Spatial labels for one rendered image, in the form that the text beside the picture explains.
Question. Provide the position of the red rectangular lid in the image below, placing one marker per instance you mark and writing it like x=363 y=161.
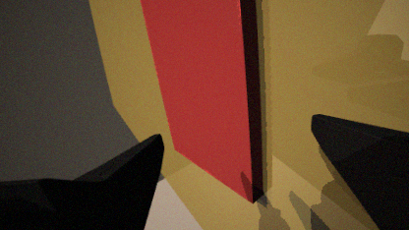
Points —
x=206 y=58

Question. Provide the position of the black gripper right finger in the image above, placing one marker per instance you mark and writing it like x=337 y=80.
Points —
x=374 y=162

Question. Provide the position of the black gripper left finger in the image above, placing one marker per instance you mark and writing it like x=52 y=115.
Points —
x=114 y=196

